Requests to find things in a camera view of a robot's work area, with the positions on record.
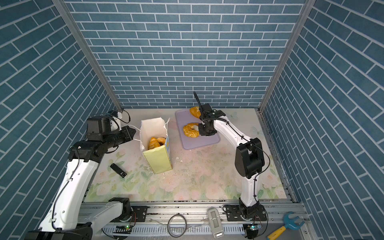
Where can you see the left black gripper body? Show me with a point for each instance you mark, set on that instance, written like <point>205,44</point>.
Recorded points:
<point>123,136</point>

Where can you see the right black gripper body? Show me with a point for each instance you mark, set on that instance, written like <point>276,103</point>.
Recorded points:
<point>204,130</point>

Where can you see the sugared oval bread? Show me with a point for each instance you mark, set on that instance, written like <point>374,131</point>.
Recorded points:
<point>195,111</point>

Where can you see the metal kitchen tongs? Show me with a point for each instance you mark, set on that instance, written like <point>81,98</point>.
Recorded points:
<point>198,101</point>

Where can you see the round flower bun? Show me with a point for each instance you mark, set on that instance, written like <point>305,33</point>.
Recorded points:
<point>191,130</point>

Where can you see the braided croissant bread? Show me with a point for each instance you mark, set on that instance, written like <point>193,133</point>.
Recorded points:
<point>153,144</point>

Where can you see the white paper gift bag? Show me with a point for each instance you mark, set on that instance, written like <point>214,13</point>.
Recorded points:
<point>159,158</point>

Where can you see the twisted ring doughnut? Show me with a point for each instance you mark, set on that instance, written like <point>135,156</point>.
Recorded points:
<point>161,141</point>

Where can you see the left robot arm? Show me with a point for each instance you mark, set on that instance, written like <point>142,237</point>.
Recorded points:
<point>104,133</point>

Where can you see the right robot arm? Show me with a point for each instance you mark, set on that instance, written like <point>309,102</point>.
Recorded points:
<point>249,159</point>

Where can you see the lilac plastic tray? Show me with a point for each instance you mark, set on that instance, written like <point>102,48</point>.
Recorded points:
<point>184,117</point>

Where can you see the black flat bar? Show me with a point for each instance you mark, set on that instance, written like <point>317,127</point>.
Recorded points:
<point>118,170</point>

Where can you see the white handheld device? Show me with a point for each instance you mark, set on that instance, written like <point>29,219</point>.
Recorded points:
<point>215,223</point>

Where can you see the blue yellow wrench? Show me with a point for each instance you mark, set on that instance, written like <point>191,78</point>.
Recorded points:
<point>288,224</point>

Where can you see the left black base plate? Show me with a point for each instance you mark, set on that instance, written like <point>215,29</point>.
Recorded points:
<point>140,213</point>

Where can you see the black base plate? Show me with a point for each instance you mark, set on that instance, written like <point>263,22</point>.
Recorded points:
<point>236,213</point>
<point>140,213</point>

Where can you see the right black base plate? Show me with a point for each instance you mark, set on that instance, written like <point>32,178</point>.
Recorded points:
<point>236,213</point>

